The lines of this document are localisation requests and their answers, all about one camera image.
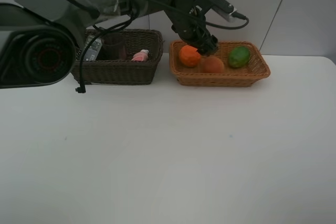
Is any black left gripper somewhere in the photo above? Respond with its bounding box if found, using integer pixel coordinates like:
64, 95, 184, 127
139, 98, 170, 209
170, 13, 218, 54

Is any orange tangerine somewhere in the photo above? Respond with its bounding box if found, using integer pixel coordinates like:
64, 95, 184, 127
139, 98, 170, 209
178, 45, 202, 68

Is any round orange bread bun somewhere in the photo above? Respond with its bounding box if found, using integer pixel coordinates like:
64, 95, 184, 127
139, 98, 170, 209
201, 56, 225, 73

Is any green lime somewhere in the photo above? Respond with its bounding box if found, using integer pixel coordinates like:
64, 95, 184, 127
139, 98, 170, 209
228, 46, 250, 68

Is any pink lotion bottle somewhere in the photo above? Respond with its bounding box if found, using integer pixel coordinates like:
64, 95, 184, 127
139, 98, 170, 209
131, 49, 149, 62

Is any translucent purple plastic cup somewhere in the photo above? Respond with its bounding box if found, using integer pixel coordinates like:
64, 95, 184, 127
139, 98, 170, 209
102, 33, 127, 60

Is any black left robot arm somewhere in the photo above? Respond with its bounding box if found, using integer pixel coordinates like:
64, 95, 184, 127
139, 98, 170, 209
1, 0, 217, 89

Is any dark brown wicker basket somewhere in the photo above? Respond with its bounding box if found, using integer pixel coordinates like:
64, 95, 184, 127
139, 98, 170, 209
83, 29, 163, 86

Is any light orange wicker basket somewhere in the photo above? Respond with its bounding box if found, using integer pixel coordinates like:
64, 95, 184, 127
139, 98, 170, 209
169, 40, 271, 87

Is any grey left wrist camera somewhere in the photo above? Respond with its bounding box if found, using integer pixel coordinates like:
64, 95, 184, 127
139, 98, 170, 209
193, 0, 237, 23

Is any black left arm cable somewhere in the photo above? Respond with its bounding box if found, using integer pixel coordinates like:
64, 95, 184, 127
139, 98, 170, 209
0, 0, 250, 94

